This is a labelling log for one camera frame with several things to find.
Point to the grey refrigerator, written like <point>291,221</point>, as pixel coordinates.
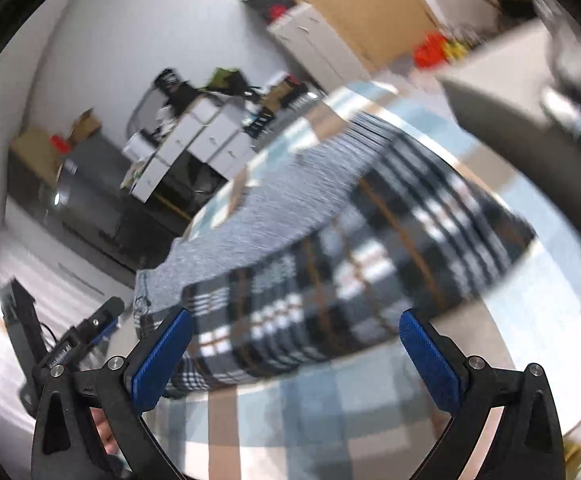
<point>90,200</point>

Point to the grey sofa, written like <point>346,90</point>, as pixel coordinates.
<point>510,90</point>

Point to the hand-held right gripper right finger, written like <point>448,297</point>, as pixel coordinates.
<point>430,362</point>

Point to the grey chair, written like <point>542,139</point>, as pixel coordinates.
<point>140,105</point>

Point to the black cylindrical container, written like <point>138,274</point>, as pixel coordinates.
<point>168,85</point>

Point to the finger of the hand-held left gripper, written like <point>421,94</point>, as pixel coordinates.
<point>108,312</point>
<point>101,336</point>

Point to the light grey garment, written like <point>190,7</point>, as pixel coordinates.
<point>560,40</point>

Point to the red plastic bag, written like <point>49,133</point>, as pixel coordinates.
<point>428,50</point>

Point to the open cardboard box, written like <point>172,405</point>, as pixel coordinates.
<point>85,125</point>

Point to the light wooden door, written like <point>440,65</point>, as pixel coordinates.
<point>370,5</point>

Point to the black shoe box red logo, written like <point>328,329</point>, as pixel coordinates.
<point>278,11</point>

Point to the large cardboard box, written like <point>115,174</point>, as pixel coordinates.
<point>35,152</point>

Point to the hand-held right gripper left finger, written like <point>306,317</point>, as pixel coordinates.
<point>163,360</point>

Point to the green black bag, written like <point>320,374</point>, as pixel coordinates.
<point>225,80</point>

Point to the white desk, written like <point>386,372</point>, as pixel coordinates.
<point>195,140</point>

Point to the dark glossy wall cabinet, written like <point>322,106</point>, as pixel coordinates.
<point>35,210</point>

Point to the black white plaid jacket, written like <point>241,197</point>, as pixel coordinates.
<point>370,260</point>

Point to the blue beige checked blanket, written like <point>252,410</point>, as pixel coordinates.
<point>320,430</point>

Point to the small red box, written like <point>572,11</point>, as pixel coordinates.
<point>59,144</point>

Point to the person's left hand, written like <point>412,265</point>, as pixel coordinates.
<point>105,430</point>

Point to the white tall cabinet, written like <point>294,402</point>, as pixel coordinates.
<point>315,45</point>

